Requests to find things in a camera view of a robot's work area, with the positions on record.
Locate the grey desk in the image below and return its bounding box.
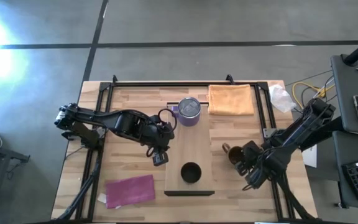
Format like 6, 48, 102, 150
330, 54, 358, 138

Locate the orange folded towel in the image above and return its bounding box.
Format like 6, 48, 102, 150
207, 83, 255, 117

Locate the brown mug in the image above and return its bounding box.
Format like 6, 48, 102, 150
222, 142, 246, 166

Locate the dark grey side table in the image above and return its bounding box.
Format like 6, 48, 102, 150
332, 130, 358, 212

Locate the clear plastic bag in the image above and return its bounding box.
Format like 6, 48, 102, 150
268, 83, 298, 114

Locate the yellow cable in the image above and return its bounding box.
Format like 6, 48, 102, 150
291, 81, 336, 110

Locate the wooden tray with hole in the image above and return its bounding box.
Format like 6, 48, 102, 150
163, 101, 216, 197

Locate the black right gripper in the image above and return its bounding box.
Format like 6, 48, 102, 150
236, 139, 272, 188

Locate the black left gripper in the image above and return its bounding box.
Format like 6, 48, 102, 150
140, 115, 176, 154

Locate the black metal table frame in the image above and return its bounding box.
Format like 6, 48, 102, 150
56, 74, 318, 223

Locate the purple tumbler with clear lid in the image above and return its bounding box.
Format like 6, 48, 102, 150
170, 96, 202, 128

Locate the white paper sheet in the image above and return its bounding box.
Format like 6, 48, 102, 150
301, 144, 318, 169

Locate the pink cloth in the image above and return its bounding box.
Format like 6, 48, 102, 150
104, 174, 157, 210

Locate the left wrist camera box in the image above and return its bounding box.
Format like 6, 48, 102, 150
152, 151, 170, 167

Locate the black cup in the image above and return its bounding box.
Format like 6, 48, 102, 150
180, 161, 203, 184

